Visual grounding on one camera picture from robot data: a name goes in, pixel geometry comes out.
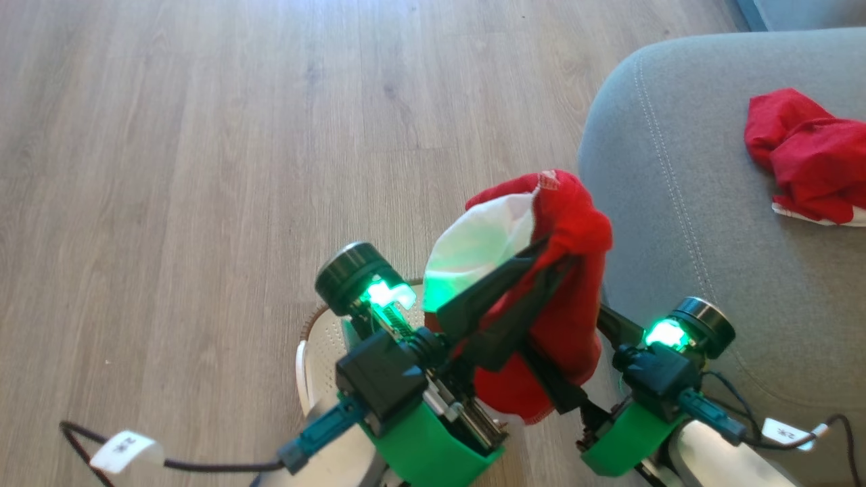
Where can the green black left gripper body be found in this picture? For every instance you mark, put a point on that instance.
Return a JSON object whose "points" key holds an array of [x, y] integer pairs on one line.
{"points": [[433, 446]]}

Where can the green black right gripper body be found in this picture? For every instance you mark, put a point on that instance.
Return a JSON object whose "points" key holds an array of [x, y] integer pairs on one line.
{"points": [[626, 436]]}

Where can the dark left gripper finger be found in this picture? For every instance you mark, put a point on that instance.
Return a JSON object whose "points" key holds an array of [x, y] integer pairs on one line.
{"points": [[484, 294], [514, 318]]}

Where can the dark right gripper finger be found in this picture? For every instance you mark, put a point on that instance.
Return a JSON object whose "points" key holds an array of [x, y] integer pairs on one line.
{"points": [[558, 392], [619, 331]]}

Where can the red garment with white patch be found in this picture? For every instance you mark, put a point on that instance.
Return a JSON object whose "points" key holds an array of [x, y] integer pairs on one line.
{"points": [[575, 223]]}

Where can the plain red garment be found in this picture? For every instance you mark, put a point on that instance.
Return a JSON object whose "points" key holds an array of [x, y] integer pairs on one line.
{"points": [[812, 162]]}

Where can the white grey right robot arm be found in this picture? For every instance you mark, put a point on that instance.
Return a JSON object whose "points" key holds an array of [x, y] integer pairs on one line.
{"points": [[724, 460]]}

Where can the white perforated laundry basket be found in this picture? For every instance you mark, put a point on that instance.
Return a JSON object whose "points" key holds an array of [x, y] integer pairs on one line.
{"points": [[321, 358]]}

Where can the grey fabric sofa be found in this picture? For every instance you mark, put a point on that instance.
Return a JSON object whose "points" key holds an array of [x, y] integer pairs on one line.
{"points": [[703, 203]]}

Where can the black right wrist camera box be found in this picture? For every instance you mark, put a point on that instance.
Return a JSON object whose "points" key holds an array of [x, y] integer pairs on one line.
{"points": [[659, 379]]}

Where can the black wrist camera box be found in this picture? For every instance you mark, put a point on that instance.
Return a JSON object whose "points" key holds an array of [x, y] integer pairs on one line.
{"points": [[380, 375], [659, 379]]}

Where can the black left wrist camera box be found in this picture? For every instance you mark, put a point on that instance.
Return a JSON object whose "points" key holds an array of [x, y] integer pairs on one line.
{"points": [[380, 375]]}

